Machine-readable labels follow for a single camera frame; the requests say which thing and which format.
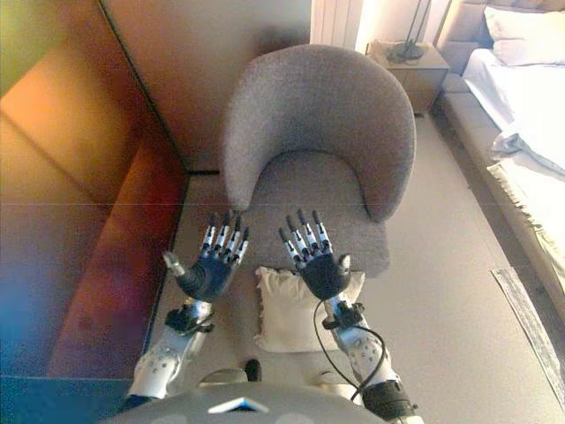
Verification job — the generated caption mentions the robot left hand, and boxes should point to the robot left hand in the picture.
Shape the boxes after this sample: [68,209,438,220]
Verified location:
[162,211,251,306]

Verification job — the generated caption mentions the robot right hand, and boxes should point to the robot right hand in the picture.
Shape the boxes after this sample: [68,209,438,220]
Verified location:
[277,208,354,313]

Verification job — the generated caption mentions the white fringed cushion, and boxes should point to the white fringed cushion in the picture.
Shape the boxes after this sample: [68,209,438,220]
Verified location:
[254,266,367,354]

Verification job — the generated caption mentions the grey robot torso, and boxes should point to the grey robot torso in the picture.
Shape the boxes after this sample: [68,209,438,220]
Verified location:
[99,382,380,424]

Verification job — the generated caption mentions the brown wooden cabinet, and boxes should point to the brown wooden cabinet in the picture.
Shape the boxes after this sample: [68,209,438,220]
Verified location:
[0,0,195,424]

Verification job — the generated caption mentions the grey fabric armchair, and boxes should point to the grey fabric armchair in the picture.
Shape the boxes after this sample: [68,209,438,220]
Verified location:
[222,43,417,278]

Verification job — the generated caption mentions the grey patterned rug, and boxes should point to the grey patterned rug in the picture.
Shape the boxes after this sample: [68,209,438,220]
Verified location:
[489,267,565,398]

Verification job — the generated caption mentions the wooden nightstand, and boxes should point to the wooden nightstand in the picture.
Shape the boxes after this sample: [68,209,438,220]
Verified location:
[368,42,451,117]

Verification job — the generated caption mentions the white fringed bed throw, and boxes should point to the white fringed bed throw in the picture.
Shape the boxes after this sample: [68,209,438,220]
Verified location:
[485,161,565,266]

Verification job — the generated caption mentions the lamp base on nightstand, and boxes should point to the lamp base on nightstand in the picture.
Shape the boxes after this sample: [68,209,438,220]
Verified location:
[387,0,436,64]

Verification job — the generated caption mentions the beige bed with white sheets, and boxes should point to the beige bed with white sheets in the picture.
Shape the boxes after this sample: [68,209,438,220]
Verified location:
[434,0,565,310]

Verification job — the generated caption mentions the white ribbed radiator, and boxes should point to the white ribbed radiator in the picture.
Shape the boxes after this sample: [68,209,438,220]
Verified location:
[311,0,364,49]

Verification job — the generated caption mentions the white bed pillow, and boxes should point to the white bed pillow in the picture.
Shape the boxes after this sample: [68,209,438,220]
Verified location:
[483,4,565,68]

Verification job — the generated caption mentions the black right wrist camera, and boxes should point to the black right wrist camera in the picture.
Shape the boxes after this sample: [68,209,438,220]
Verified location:
[321,301,366,331]

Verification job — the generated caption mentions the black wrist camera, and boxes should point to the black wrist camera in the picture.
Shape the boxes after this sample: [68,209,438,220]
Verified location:
[165,307,216,336]
[321,301,366,331]

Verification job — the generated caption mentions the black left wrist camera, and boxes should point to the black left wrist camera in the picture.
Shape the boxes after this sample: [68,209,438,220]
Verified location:
[165,307,216,336]

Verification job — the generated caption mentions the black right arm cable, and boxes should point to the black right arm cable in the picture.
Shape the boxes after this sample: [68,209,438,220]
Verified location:
[313,299,386,404]

